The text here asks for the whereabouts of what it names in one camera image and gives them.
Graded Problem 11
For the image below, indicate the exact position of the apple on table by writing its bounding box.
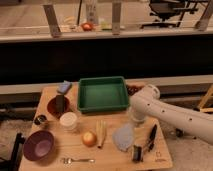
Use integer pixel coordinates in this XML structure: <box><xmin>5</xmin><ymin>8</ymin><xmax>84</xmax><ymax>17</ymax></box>
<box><xmin>82</xmin><ymin>131</ymin><xmax>97</xmax><ymax>147</ymax></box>

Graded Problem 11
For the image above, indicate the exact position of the black block in bowl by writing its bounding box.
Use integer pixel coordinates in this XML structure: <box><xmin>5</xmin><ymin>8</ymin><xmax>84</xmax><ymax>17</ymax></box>
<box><xmin>56</xmin><ymin>95</ymin><xmax>64</xmax><ymax>113</ymax></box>

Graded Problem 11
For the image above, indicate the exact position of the silver fork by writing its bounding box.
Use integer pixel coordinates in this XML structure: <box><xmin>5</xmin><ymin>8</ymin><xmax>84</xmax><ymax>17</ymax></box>
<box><xmin>62</xmin><ymin>158</ymin><xmax>95</xmax><ymax>164</ymax></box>

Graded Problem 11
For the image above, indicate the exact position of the light blue towel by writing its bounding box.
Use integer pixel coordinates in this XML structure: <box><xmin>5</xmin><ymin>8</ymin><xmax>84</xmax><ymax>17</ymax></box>
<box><xmin>112</xmin><ymin>123</ymin><xmax>134</xmax><ymax>152</ymax></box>

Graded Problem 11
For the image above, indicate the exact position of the black chair at left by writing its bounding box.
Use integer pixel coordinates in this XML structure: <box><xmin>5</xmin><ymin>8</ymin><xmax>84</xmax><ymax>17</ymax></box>
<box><xmin>0</xmin><ymin>133</ymin><xmax>25</xmax><ymax>171</ymax></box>

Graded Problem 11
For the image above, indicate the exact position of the blue sponge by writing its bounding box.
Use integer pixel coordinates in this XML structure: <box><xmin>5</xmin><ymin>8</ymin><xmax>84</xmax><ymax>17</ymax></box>
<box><xmin>57</xmin><ymin>80</ymin><xmax>72</xmax><ymax>94</ymax></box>

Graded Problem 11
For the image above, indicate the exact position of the green plastic tray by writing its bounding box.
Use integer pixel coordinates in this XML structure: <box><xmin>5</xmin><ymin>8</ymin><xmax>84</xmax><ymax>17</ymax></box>
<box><xmin>77</xmin><ymin>76</ymin><xmax>129</xmax><ymax>113</ymax></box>

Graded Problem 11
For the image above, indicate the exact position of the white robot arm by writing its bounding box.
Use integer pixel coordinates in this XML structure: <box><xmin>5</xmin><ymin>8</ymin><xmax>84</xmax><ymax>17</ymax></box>
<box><xmin>127</xmin><ymin>84</ymin><xmax>213</xmax><ymax>145</ymax></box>

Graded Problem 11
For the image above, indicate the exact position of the black office chair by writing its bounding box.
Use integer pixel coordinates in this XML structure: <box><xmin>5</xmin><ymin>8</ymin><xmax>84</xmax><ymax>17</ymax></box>
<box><xmin>141</xmin><ymin>0</ymin><xmax>198</xmax><ymax>29</ymax></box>

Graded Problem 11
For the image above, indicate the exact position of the purple bowl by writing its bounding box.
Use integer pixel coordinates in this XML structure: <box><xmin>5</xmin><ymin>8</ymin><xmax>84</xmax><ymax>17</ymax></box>
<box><xmin>23</xmin><ymin>130</ymin><xmax>54</xmax><ymax>161</ymax></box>

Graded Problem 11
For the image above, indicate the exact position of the small metal can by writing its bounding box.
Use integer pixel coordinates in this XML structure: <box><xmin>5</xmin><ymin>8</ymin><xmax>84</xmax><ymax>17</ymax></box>
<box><xmin>34</xmin><ymin>115</ymin><xmax>48</xmax><ymax>129</ymax></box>

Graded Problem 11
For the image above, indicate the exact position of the red apple in background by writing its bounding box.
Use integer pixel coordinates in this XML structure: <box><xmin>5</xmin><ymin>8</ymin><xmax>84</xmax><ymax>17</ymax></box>
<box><xmin>81</xmin><ymin>23</ymin><xmax>93</xmax><ymax>31</ymax></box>

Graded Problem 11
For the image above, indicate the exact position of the white paper cup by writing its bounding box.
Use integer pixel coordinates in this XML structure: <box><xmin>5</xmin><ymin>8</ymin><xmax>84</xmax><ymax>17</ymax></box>
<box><xmin>59</xmin><ymin>112</ymin><xmax>78</xmax><ymax>131</ymax></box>

